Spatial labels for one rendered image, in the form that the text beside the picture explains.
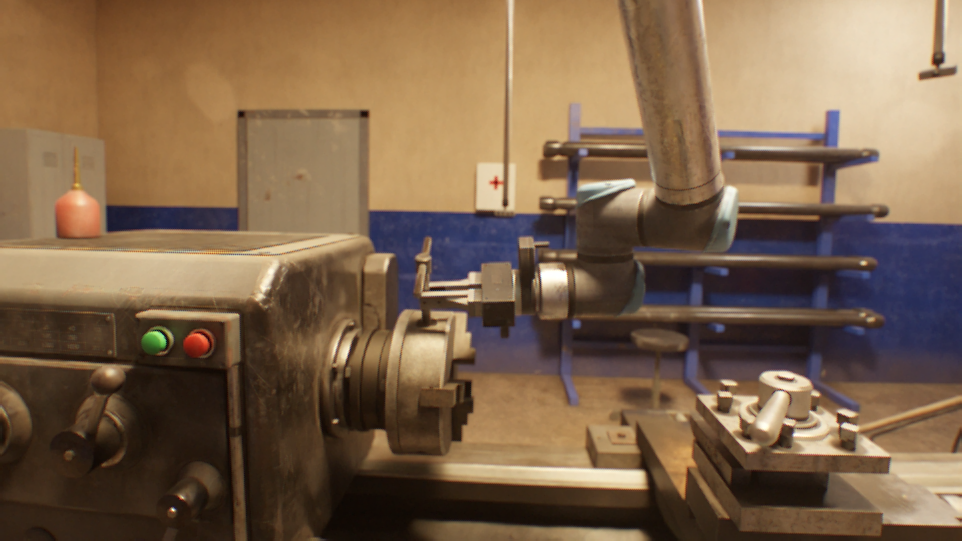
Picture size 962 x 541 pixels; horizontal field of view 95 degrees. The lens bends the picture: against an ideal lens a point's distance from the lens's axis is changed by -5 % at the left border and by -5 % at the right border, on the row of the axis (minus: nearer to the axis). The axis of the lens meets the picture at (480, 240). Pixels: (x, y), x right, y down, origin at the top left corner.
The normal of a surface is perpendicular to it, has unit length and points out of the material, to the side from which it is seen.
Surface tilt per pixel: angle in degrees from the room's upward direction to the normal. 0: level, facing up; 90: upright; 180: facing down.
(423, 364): 57
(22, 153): 90
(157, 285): 45
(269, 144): 90
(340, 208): 90
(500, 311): 109
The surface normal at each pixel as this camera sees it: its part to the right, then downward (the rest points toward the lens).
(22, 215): -0.06, 0.07
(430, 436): -0.06, 0.43
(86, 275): -0.03, -0.65
